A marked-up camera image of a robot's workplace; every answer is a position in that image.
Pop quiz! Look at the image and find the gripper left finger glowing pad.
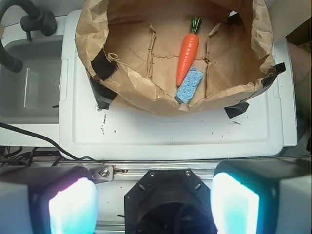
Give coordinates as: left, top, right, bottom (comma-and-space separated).
0, 166, 99, 234

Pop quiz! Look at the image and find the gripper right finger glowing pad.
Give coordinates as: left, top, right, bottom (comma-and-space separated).
210, 159, 312, 234

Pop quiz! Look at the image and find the blue sponge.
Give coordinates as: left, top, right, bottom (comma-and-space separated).
175, 65, 203, 104

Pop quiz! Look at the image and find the white plastic bin lid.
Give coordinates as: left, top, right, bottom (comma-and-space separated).
58, 10, 297, 161

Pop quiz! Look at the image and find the black tape piece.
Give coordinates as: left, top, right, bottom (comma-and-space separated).
224, 102, 249, 119
261, 62, 286, 92
89, 78, 118, 110
91, 49, 118, 81

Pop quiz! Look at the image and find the grey toy sink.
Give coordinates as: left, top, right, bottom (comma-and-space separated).
0, 36, 63, 124

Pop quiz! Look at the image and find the orange toy carrot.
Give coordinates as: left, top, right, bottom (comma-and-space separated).
176, 17, 202, 87

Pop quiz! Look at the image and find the brown paper bag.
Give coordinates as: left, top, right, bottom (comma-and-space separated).
75, 0, 275, 117

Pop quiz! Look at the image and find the black toy faucet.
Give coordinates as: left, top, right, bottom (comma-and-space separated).
0, 0, 57, 73

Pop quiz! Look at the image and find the aluminium rail frame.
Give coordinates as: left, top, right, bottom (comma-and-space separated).
58, 160, 219, 183

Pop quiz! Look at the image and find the black cable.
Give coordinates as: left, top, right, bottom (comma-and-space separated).
0, 121, 105, 164

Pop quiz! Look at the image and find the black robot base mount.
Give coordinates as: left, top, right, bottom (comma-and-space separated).
124, 169, 218, 234

